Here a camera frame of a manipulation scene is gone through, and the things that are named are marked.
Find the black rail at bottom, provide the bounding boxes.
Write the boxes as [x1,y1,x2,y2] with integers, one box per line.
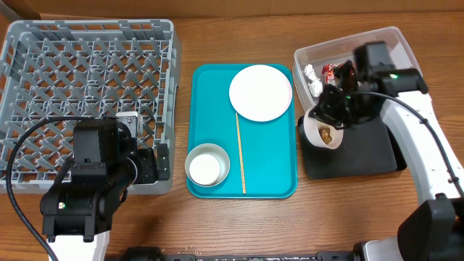
[119,247,361,261]

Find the red snack wrapper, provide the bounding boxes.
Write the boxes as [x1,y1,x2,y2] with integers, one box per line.
[321,63,341,86]

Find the grey bowl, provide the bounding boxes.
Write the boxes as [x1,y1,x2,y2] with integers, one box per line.
[185,144,231,187]

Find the white paper cup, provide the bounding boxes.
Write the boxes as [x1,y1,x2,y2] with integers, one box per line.
[189,154,220,186]

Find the pink bowl with rice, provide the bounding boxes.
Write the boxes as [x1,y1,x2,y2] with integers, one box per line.
[303,109,344,149]

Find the white round plate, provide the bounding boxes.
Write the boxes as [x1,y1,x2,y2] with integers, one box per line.
[229,65,293,122]

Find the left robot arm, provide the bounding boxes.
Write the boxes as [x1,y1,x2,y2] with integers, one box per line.
[40,117,170,260]

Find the clear plastic bin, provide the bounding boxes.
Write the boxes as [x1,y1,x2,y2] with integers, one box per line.
[292,27,420,110]

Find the black plastic tray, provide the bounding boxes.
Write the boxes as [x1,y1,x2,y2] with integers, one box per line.
[298,116,407,180]

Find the teal plastic tray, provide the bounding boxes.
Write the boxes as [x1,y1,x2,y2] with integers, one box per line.
[186,64,298,199]

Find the wooden chopstick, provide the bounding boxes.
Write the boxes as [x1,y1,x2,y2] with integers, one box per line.
[235,112,247,194]

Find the white tissue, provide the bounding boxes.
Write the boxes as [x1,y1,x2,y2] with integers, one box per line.
[304,64,323,97]

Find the grey dishwasher rack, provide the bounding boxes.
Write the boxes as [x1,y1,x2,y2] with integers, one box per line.
[1,19,181,194]

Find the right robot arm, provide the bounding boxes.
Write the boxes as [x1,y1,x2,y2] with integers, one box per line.
[306,60,463,260]

